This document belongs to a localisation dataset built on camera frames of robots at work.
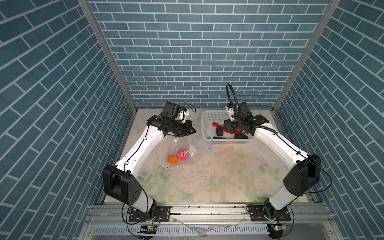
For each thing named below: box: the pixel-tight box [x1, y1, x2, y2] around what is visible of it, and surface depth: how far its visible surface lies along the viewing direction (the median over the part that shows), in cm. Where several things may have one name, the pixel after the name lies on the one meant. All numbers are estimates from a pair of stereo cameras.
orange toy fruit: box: [167, 154, 178, 165], surface depth 90 cm
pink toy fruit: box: [177, 149, 189, 160], surface depth 90 cm
